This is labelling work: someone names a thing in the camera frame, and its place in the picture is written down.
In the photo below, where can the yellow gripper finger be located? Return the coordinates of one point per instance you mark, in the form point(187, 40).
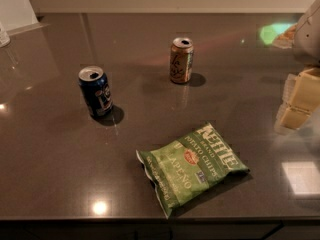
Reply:
point(301, 97)

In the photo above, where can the blue pepsi can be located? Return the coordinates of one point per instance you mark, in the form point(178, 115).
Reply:
point(94, 85)

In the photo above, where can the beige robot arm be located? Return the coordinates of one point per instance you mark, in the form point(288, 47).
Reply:
point(303, 38)

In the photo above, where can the orange soda can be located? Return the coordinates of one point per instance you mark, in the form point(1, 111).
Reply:
point(181, 60)

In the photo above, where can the green kettle chips bag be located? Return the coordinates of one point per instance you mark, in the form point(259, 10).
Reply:
point(189, 166)

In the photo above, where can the white board panel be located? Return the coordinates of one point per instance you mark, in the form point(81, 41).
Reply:
point(18, 16)

